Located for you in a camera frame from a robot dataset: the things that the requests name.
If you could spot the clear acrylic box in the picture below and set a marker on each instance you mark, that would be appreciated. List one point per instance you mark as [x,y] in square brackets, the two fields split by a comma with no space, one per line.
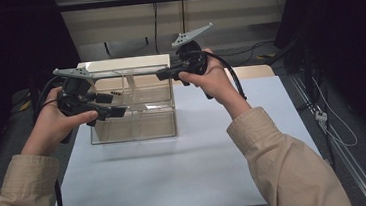
[145,119]

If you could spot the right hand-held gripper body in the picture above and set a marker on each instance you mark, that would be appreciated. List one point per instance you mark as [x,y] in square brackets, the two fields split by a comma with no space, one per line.
[192,60]

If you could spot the black curtain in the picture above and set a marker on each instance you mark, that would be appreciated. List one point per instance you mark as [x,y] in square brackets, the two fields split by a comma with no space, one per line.
[347,18]
[5,41]

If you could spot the white table sheet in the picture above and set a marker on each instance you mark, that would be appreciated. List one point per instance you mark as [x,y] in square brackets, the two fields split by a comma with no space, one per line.
[183,169]

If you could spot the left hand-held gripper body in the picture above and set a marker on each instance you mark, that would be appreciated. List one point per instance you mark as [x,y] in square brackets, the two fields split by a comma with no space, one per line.
[76,92]

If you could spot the person's right hand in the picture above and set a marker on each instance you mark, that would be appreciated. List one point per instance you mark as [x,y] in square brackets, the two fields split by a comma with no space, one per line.
[216,83]

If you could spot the white plug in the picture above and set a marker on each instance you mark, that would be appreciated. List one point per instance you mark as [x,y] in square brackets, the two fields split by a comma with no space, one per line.
[320,115]

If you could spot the metal floor rail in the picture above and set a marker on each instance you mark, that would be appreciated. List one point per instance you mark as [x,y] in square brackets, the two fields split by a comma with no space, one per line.
[347,162]

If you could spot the beige board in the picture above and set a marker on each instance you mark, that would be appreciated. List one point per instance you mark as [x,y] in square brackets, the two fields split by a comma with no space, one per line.
[124,63]

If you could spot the person's left hand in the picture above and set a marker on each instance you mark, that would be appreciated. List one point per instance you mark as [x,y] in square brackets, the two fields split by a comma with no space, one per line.
[49,128]

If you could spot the yellow floor tape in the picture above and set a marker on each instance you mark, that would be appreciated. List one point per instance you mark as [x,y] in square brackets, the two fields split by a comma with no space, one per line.
[265,56]

